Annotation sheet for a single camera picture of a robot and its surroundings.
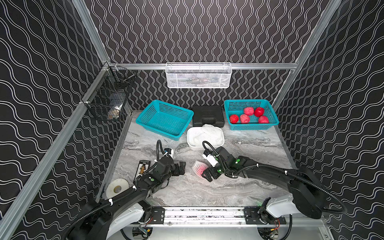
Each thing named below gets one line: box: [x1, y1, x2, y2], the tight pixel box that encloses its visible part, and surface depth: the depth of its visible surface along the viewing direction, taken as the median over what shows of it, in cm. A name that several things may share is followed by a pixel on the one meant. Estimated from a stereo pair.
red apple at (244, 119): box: [240, 114, 250, 124], surface depth 112 cm
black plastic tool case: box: [192, 105, 225, 128], surface depth 112 cm
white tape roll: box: [106, 178, 130, 199], surface depth 87 cm
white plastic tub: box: [187, 124, 225, 150], surface depth 100 cm
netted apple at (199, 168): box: [195, 163, 208, 179], surface depth 85 cm
